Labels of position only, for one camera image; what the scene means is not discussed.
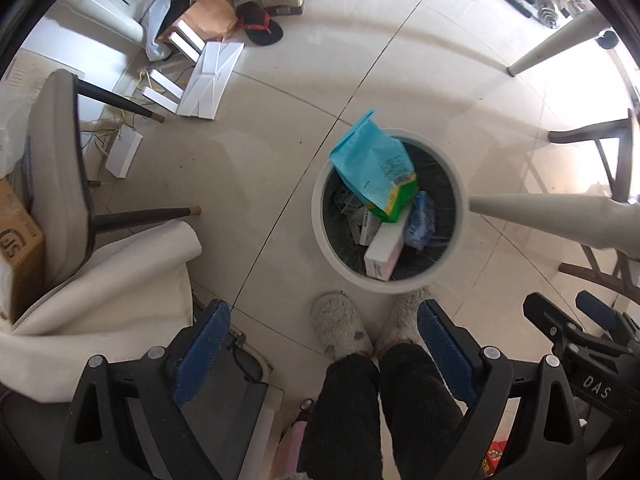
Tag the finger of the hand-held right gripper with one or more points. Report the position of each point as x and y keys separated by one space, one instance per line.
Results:
x=595 y=310
x=545 y=315

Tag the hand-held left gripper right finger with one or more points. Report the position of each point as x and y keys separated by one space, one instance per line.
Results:
x=445 y=352

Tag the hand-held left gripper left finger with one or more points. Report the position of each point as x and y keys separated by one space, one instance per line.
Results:
x=200 y=355

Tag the long white box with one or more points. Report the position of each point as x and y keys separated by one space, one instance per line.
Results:
x=382 y=256

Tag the blue white packet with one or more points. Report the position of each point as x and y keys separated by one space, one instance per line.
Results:
x=421 y=220

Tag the white waste bin black liner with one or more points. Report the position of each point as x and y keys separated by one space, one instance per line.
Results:
x=320 y=242

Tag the blue green tissue pack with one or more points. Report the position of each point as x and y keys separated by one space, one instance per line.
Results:
x=372 y=165

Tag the grey fluffy slipper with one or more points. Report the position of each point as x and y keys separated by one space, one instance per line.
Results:
x=340 y=325
x=400 y=320

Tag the person's leg in black pants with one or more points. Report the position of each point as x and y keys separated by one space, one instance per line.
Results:
x=345 y=410
x=415 y=410

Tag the white cloth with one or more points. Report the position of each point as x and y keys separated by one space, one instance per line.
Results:
x=100 y=310

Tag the red orange package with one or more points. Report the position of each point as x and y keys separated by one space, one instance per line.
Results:
x=492 y=456

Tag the dark wooden chair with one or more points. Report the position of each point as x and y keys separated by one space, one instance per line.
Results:
x=607 y=132

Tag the cardboard box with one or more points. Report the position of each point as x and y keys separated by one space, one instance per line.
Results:
x=20 y=250

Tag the small flat white box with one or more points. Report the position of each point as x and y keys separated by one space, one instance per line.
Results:
x=122 y=153

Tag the beige padded chair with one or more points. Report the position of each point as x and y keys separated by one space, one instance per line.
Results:
x=55 y=170

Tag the white foam strips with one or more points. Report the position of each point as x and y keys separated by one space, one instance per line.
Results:
x=162 y=91

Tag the black red flip-flop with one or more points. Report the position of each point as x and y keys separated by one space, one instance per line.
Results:
x=260 y=25

